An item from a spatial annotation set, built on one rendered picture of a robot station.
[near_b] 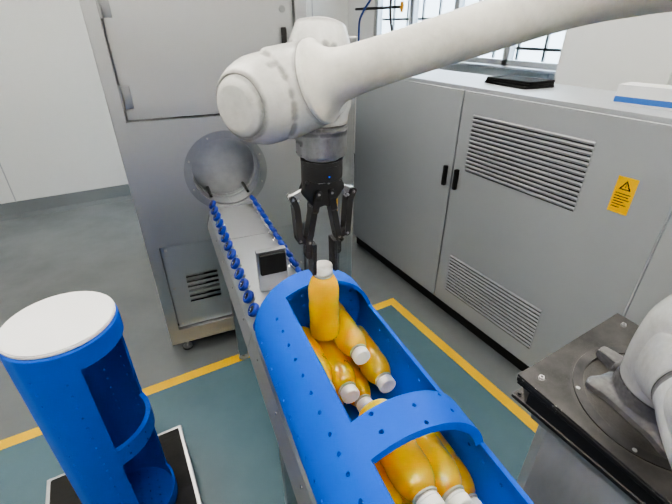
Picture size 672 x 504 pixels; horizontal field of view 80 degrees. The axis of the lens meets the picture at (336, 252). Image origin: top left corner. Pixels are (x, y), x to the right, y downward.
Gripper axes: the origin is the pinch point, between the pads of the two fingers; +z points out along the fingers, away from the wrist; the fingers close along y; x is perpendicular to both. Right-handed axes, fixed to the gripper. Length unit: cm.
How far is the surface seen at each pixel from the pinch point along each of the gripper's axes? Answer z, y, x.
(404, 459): 15.7, 1.0, 35.8
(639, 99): -16, -150, -42
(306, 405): 15.4, 11.4, 21.2
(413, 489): 17.3, 1.5, 39.4
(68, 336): 29, 57, -33
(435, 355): 132, -100, -76
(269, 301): 13.8, 10.2, -7.5
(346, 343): 20.6, -3.4, 4.9
